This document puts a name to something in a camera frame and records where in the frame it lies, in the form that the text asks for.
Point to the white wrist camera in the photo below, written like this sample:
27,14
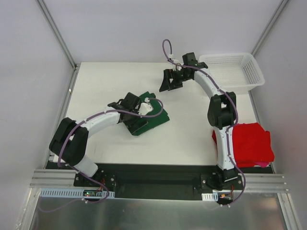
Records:
145,107
172,60

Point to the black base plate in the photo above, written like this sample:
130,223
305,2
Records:
162,192

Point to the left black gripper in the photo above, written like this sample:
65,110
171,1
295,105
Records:
134,122

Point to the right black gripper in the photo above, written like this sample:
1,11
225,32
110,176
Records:
172,78

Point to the white cable duct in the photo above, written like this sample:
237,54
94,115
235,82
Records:
75,193
210,196

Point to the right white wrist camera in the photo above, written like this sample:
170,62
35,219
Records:
172,60

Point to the white plastic basket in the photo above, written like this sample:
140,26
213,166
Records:
235,72

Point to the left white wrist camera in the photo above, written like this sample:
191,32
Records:
145,107

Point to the red folded t shirt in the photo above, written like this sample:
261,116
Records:
245,145

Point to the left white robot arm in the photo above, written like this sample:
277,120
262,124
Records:
70,139

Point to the aluminium frame rail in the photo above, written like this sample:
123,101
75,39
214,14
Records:
252,182

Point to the left white cable duct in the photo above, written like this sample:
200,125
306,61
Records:
75,193

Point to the pink folded t shirt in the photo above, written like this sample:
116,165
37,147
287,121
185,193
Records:
262,164

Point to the right white cable duct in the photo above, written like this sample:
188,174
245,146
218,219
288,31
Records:
210,196

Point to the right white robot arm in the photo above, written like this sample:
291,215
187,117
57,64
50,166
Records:
222,113

